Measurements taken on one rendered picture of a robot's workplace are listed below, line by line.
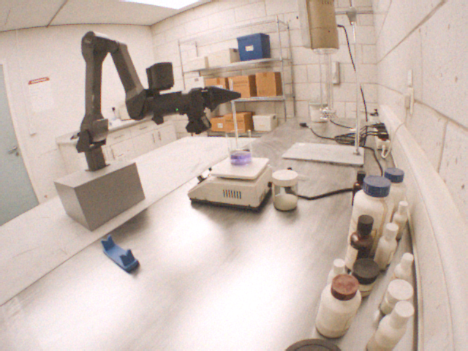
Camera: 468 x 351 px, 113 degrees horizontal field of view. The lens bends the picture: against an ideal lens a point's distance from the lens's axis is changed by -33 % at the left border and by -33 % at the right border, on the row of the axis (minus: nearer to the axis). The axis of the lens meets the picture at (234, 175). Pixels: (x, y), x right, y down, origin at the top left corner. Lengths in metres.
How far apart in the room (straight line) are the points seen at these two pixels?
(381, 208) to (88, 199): 0.62
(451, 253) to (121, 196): 0.70
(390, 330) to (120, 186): 0.64
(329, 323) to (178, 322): 0.20
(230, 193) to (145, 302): 0.31
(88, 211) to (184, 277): 0.32
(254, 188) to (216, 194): 0.10
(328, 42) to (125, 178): 0.75
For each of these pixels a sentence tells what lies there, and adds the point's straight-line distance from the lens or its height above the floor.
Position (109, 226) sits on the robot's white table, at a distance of 0.64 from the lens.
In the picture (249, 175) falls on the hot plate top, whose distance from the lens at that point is 0.52.
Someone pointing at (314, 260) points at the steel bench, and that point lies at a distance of 0.42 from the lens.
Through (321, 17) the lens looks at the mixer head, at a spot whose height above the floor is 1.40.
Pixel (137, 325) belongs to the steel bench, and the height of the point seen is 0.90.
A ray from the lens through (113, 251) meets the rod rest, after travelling 0.52.
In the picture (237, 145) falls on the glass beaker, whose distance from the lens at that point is 0.55.
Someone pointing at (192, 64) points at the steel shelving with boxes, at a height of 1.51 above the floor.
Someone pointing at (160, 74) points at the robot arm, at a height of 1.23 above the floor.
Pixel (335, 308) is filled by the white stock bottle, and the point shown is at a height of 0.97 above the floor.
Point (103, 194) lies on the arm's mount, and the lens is 0.64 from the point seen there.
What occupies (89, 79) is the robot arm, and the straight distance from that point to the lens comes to 0.70.
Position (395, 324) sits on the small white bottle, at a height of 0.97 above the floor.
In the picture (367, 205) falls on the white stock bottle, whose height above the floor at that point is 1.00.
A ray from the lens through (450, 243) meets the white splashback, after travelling 0.35.
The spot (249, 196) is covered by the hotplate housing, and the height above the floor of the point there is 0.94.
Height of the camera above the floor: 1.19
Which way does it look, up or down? 23 degrees down
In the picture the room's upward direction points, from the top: 7 degrees counter-clockwise
